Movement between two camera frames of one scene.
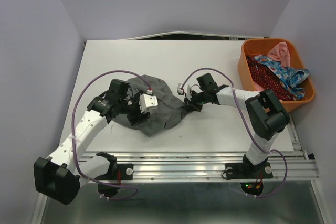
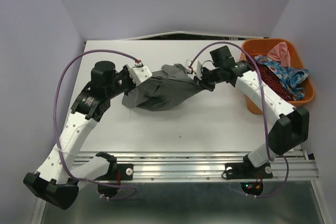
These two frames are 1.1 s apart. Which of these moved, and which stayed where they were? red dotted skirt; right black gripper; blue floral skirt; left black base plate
Moved: right black gripper
Stayed: red dotted skirt; left black base plate; blue floral skirt
